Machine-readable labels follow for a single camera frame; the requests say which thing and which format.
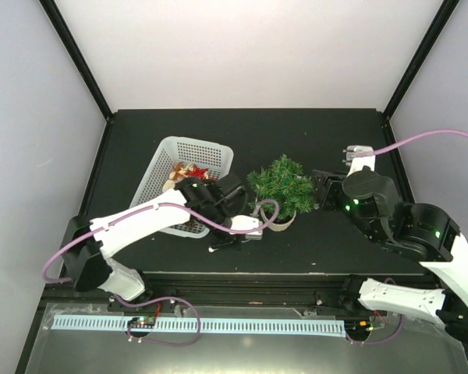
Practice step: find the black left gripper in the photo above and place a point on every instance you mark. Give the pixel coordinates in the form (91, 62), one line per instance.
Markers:
(232, 242)

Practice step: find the brown ribbon bow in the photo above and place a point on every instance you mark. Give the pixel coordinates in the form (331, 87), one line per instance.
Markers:
(179, 172)

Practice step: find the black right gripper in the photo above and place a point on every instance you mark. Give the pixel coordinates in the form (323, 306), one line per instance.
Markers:
(324, 192)

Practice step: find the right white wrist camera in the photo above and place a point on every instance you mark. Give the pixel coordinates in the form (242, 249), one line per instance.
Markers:
(358, 157)

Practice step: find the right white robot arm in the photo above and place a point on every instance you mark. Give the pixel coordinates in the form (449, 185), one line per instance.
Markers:
(420, 232)

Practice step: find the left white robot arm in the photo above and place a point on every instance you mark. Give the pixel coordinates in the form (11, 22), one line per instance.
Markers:
(90, 264)

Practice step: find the small green christmas tree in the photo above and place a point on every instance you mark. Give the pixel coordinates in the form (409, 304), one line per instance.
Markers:
(284, 182)

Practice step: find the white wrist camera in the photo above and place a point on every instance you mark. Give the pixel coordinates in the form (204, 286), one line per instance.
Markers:
(249, 228)
(358, 157)

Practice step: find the white tree pot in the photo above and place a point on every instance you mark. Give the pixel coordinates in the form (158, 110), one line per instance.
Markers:
(278, 225)

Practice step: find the white perforated plastic basket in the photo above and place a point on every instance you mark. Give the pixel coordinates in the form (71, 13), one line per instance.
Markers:
(172, 150)

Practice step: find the white slotted cable duct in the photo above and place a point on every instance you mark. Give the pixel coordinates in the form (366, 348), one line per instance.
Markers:
(139, 324)

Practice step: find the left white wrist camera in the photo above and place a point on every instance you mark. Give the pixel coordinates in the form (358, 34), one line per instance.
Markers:
(249, 228)

